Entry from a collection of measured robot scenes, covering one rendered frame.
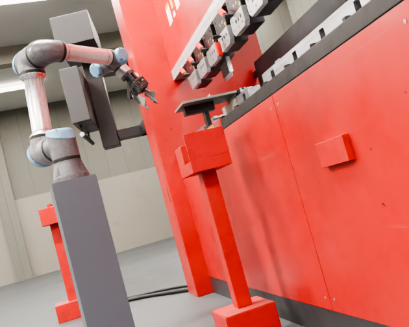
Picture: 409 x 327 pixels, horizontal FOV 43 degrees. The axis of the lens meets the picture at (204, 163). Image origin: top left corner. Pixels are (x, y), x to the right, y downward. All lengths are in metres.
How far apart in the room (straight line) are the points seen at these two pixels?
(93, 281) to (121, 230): 9.22
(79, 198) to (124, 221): 9.23
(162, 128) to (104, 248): 1.29
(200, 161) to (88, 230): 0.54
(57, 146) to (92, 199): 0.26
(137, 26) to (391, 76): 2.41
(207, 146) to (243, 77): 1.56
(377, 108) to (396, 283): 0.44
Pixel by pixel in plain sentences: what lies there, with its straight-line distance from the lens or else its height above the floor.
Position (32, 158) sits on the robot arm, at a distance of 2.36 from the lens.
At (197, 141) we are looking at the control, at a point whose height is 0.77.
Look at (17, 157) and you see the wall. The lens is 11.35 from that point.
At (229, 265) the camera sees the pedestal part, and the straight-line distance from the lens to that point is 2.03.
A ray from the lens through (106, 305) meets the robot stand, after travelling 2.16.
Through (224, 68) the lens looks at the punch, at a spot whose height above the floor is 1.13.
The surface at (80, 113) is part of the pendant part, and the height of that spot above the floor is 1.29.
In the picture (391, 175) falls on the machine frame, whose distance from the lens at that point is 1.28.
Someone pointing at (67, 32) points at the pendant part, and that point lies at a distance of 3.55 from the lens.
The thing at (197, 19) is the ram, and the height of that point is 1.43.
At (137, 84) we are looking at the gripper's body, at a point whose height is 1.21.
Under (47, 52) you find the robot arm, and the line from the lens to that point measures 2.37.
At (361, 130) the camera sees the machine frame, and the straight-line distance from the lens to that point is 1.34.
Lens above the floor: 0.54
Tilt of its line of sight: 4 degrees up
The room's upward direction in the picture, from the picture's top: 15 degrees counter-clockwise
